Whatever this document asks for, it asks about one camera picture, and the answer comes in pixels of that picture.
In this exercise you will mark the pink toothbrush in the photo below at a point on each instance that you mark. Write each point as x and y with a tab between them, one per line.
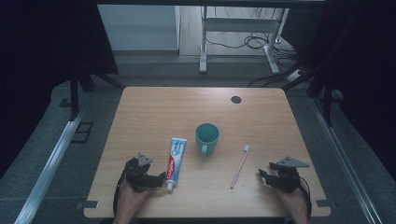
240	166

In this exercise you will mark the person's right hand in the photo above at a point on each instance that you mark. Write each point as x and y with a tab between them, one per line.
295	203

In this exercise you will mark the black metal stand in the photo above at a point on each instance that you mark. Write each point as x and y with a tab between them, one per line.
74	99
327	102

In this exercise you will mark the aluminium rail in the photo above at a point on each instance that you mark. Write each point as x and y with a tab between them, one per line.
46	174
345	161

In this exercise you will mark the white power strip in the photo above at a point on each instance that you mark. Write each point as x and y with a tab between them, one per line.
294	75

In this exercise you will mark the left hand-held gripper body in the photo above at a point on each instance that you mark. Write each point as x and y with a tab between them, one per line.
137	174

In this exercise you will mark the dark curtain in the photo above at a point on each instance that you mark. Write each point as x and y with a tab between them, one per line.
37	56
367	62

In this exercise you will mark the white metal desk frame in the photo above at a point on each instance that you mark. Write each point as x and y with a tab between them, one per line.
239	24

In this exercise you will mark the white cabinet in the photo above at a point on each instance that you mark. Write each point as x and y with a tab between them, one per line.
138	28

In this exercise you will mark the person's left hand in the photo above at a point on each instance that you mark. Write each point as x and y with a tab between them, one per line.
129	200

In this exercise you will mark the teal cup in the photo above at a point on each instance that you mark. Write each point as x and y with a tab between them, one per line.
207	141

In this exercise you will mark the black round table grommet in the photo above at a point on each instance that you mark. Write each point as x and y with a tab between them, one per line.
236	100

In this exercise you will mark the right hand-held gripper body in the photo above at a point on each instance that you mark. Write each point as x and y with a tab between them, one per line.
288	180

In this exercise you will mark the white toothpaste tube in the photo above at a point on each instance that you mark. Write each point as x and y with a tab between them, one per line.
176	158

